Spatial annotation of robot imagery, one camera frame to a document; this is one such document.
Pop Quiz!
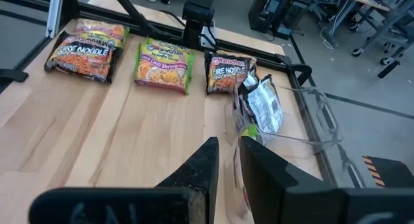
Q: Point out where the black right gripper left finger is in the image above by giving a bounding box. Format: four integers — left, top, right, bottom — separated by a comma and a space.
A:
155, 136, 220, 224

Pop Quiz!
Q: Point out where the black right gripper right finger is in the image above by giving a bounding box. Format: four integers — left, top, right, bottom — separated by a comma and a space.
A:
239, 135, 324, 224

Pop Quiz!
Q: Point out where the black hazard-striped floor mat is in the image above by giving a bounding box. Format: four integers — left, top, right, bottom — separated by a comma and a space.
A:
362, 155, 414, 189

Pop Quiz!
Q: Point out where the black equipment box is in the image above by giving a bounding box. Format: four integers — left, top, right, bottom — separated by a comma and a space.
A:
248, 0, 294, 40

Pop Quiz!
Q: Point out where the desk with metal legs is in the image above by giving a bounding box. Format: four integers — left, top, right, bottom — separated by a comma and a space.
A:
320, 0, 414, 79

